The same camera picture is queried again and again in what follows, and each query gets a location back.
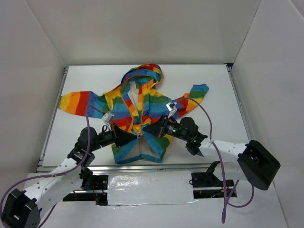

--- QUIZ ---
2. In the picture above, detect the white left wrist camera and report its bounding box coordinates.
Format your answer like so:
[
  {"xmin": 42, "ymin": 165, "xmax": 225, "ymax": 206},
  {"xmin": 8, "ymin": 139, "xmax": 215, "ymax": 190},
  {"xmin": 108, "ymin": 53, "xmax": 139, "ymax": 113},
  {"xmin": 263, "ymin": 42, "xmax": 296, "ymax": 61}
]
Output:
[{"xmin": 102, "ymin": 111, "xmax": 114, "ymax": 123}]

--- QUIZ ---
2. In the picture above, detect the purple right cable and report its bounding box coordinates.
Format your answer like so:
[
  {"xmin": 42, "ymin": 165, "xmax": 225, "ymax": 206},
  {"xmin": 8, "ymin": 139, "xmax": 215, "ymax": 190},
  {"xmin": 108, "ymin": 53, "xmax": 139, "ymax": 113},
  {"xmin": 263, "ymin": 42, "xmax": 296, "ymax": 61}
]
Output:
[{"xmin": 174, "ymin": 97, "xmax": 255, "ymax": 224}]

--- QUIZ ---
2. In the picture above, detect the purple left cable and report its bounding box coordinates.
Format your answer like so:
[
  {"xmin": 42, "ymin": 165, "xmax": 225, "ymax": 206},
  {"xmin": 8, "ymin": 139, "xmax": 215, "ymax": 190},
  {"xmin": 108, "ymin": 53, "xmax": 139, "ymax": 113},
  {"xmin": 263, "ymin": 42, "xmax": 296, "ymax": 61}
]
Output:
[{"xmin": 0, "ymin": 105, "xmax": 106, "ymax": 226}]

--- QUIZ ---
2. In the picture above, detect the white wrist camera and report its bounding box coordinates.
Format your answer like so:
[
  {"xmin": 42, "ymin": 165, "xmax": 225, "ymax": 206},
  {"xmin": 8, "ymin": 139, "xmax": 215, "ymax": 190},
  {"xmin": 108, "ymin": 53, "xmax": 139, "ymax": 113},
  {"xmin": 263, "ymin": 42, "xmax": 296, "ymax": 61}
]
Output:
[
  {"xmin": 102, "ymin": 111, "xmax": 114, "ymax": 123},
  {"xmin": 166, "ymin": 102, "xmax": 177, "ymax": 118}
]

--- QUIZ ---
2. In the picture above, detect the rainbow striped hooded jacket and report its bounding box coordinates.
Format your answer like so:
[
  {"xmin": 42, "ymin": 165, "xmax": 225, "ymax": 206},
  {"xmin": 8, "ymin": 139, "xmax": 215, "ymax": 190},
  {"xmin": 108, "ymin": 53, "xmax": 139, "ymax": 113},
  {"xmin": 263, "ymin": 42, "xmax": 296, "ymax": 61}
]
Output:
[{"xmin": 57, "ymin": 64, "xmax": 209, "ymax": 164}]

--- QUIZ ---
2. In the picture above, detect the aluminium table frame rail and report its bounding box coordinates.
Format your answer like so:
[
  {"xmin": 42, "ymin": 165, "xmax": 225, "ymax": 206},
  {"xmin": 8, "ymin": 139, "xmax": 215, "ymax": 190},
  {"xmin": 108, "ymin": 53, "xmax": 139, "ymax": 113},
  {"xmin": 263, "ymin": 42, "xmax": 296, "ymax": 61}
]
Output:
[{"xmin": 37, "ymin": 64, "xmax": 252, "ymax": 172}]

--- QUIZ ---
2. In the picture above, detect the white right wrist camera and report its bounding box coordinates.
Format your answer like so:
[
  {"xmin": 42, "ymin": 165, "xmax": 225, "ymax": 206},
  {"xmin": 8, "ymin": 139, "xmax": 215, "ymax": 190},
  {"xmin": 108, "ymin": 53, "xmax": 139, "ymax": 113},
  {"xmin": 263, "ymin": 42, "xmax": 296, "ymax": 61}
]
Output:
[{"xmin": 166, "ymin": 102, "xmax": 177, "ymax": 118}]

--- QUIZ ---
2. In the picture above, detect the white foil covered panel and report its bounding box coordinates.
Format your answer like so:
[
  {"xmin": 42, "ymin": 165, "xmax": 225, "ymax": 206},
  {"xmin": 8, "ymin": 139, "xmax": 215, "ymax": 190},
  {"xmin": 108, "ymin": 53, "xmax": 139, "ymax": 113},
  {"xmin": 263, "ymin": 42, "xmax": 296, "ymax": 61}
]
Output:
[{"xmin": 107, "ymin": 171, "xmax": 195, "ymax": 206}]

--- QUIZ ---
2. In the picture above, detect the purple cable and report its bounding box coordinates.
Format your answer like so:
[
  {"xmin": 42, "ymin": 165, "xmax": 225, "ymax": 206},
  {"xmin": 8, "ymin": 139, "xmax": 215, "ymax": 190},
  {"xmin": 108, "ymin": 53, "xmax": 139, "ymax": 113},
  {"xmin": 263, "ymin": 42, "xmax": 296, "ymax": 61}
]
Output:
[
  {"xmin": 174, "ymin": 97, "xmax": 255, "ymax": 224},
  {"xmin": 0, "ymin": 105, "xmax": 106, "ymax": 226}
]

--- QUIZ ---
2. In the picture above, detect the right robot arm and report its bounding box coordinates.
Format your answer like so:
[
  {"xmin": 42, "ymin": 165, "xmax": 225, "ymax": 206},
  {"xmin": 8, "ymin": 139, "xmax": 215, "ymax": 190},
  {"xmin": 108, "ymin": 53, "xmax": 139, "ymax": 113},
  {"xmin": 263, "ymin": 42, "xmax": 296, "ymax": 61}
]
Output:
[{"xmin": 143, "ymin": 115, "xmax": 281, "ymax": 190}]

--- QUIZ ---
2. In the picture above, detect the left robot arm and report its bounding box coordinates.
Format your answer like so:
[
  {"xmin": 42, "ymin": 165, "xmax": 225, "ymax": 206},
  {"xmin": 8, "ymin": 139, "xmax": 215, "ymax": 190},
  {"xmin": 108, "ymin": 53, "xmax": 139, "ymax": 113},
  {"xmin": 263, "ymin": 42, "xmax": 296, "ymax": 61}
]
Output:
[{"xmin": 0, "ymin": 124, "xmax": 137, "ymax": 228}]

